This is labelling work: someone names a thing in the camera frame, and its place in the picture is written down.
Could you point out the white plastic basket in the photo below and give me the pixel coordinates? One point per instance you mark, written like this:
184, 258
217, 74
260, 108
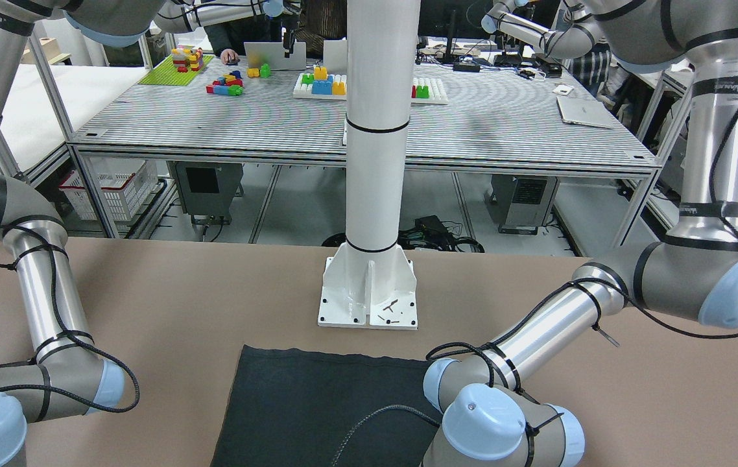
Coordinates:
125, 185

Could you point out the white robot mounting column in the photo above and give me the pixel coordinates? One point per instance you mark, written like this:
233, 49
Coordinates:
369, 282

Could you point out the grey computer tower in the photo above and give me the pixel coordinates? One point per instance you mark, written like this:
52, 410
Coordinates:
521, 203
207, 189

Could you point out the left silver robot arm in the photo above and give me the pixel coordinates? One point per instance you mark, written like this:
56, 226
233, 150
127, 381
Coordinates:
488, 418

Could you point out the silver closed laptop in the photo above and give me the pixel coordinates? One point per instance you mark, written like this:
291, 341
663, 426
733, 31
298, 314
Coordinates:
588, 112

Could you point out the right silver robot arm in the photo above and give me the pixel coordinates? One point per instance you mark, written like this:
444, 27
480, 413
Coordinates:
68, 375

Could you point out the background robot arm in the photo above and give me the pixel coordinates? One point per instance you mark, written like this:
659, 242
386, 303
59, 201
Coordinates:
577, 39

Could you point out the pile of coloured bricks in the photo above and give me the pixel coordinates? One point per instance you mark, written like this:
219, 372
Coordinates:
228, 85

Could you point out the striped workbench table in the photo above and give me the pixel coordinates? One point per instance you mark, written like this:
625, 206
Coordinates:
494, 122

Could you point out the black graphic t-shirt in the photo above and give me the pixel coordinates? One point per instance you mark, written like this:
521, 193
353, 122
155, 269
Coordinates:
298, 408

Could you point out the white block tray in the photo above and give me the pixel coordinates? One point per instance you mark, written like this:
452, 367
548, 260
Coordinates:
337, 87

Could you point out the green lego baseplate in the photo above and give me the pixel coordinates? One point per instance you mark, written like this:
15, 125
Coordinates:
166, 74

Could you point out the open silver laptop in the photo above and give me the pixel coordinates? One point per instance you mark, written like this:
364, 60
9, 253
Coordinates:
272, 54

